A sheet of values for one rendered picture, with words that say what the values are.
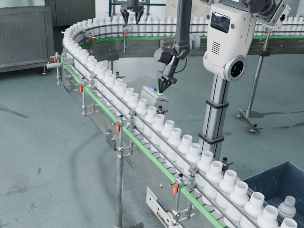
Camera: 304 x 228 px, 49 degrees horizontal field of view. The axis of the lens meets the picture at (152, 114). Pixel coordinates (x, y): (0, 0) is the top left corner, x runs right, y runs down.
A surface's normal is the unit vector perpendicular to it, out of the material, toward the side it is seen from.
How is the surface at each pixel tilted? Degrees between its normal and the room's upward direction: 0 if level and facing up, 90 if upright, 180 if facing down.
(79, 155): 0
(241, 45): 100
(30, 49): 90
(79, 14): 90
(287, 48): 90
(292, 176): 90
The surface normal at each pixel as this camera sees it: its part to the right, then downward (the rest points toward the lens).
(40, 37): 0.52, 0.45
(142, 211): 0.07, -0.87
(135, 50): 0.23, 0.49
